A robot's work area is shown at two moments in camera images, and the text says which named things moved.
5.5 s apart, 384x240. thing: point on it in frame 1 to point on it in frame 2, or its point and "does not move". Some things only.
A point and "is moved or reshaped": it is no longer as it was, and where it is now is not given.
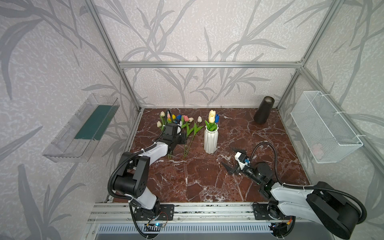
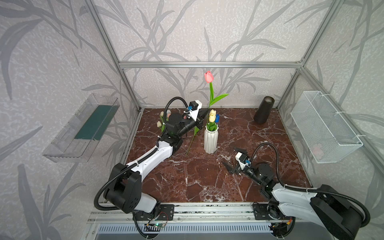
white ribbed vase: (211, 140) does not move
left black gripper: (179, 137) to (199, 116)
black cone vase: (264, 109) does not move
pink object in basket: (318, 151) does not move
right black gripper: (235, 165) does not move
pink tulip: (185, 118) is moved or reshaped
